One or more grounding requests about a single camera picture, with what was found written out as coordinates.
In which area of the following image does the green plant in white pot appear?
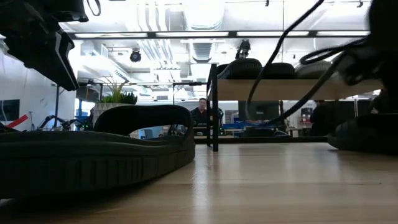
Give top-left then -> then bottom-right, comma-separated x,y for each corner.
91,81 -> 139,127

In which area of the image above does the wooden shelf with black frame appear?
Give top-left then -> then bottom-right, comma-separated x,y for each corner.
206,63 -> 384,152

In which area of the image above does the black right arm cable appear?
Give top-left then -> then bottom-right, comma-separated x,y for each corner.
244,0 -> 371,125

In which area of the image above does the black overhead camera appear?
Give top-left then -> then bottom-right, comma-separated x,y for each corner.
129,49 -> 142,63

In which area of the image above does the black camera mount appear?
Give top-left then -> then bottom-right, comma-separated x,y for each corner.
235,39 -> 251,60

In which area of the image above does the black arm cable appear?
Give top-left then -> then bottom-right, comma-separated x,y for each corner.
244,0 -> 371,125
86,0 -> 102,17

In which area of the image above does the black rubber slide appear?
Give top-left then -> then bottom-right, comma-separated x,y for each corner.
0,105 -> 196,200
326,113 -> 398,156
263,62 -> 297,80
217,58 -> 264,80

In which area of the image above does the red strip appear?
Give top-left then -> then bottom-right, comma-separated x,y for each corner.
6,114 -> 29,129

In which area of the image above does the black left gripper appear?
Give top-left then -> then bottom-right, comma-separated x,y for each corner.
0,0 -> 90,92

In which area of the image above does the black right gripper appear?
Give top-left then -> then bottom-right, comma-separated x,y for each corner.
337,40 -> 398,116

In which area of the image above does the black overhead bar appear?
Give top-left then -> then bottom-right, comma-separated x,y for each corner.
67,30 -> 373,39

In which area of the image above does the black vertical post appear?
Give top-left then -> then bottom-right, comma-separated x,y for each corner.
53,84 -> 60,128

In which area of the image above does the grey rubber slide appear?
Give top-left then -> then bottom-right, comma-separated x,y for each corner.
294,60 -> 334,80

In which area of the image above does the black wall screen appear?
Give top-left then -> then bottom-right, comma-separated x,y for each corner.
0,98 -> 21,123

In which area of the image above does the person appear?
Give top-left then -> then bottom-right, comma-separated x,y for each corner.
310,99 -> 335,138
189,98 -> 208,127

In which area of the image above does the black metal rig frame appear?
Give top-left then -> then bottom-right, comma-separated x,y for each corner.
194,136 -> 329,144

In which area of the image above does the black monitor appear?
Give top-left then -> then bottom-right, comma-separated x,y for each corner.
238,101 -> 280,121

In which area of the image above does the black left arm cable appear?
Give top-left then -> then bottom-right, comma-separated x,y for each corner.
86,0 -> 102,17

